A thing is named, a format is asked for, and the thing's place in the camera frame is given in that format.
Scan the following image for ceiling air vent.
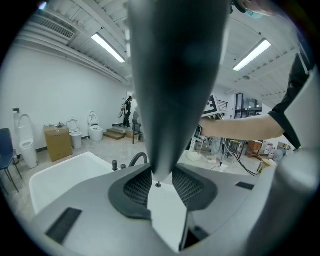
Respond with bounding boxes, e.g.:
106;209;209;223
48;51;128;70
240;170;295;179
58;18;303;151
34;14;76;41

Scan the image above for white toilet with open lid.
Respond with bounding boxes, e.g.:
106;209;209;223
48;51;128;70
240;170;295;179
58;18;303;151
66;117;83;150
88;111;104;143

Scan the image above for dark wooden chair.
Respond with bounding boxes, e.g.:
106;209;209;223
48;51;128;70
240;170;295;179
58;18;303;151
131;111;145;145

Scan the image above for person's black jacket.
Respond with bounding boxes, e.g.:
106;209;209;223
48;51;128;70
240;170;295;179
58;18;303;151
268;53;316;151

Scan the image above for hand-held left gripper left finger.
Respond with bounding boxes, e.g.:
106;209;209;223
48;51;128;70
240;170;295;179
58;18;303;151
33;163;179;256

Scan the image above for light blue face mask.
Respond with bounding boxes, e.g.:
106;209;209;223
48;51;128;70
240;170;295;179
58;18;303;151
244;8;265;20

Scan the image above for wooden step platform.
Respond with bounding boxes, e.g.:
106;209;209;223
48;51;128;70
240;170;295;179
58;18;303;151
102;126;137;141

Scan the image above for black curved faucet spout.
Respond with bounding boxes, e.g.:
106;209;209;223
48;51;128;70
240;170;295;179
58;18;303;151
128;151;149;169

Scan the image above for dark blue chair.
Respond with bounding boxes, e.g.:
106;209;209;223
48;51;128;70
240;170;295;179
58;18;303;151
0;127;24;194

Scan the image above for person's face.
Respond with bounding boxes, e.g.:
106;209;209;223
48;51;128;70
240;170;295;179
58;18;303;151
231;0;278;20

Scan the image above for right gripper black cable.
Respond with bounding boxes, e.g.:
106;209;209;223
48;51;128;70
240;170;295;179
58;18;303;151
224;142;259;178

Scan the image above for wooden side cabinet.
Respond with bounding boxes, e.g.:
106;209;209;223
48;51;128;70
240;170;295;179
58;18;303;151
245;139;264;159

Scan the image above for ceiling tube light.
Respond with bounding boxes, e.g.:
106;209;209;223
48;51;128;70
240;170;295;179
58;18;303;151
232;38;273;72
90;32;126;64

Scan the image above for tall white toilet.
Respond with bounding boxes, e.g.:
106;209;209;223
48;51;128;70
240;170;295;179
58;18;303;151
18;113;39;169

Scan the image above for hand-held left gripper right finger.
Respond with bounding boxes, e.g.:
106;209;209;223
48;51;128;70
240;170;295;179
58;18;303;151
171;162;262;253

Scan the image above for person's right forearm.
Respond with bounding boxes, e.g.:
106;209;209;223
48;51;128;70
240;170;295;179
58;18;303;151
199;113;286;142

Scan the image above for plain brown cardboard box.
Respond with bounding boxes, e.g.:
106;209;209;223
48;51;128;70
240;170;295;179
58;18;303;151
43;124;74;163

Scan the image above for white bathtub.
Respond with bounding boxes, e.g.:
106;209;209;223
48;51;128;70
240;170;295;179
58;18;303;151
29;151;189;253

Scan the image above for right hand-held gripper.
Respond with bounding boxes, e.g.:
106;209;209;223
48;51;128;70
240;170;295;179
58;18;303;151
200;94;223;118

